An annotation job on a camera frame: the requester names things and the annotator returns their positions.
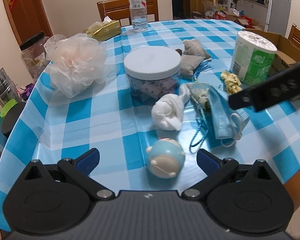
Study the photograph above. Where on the brown wooden door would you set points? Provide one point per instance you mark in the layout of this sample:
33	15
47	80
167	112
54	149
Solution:
27	18

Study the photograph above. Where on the grey refrigerator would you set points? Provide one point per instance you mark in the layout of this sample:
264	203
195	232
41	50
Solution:
278	16

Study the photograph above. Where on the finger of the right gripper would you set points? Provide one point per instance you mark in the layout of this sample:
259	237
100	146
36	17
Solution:
281	87

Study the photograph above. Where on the pen holder with pens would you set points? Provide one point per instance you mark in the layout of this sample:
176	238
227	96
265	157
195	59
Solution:
8	90

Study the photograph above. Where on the grey fabric pouch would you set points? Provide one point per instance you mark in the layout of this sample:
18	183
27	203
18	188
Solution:
194	47
189	63

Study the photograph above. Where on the clear water bottle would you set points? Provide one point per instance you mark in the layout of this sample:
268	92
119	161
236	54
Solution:
138	15

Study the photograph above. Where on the blue round doll toy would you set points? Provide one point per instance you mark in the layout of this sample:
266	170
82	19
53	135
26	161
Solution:
165	158

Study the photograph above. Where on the green toilet paper roll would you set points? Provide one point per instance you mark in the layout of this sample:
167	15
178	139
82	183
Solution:
253	56

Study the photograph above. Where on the gold tissue pack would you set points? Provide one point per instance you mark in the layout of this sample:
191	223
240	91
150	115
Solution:
105	30

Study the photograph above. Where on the blue checkered tablecloth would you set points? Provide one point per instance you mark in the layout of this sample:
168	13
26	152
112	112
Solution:
52	126

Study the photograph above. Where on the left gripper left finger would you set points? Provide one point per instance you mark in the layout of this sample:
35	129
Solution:
76	171

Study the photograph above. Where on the cardboard box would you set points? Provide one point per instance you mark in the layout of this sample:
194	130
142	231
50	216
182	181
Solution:
287	53

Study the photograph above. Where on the clear jar white lid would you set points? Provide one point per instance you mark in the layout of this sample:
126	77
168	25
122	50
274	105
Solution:
152	71

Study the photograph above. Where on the blue face mask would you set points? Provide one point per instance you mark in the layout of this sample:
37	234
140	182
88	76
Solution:
228	124

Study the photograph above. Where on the plastic jar black lid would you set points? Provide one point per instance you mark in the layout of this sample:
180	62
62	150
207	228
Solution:
33	54

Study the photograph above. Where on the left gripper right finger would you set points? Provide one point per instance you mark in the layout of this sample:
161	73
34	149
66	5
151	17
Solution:
218	171

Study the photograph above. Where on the yellow scrunchie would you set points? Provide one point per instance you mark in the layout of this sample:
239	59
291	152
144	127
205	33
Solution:
231	82

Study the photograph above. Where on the brown scrunchie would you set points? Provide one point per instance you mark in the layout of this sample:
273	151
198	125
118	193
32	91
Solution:
179	51

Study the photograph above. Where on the white cloth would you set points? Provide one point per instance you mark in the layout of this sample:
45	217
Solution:
167	113

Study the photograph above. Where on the pink mesh bath pouf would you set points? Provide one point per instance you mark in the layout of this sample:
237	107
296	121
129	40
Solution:
76	63

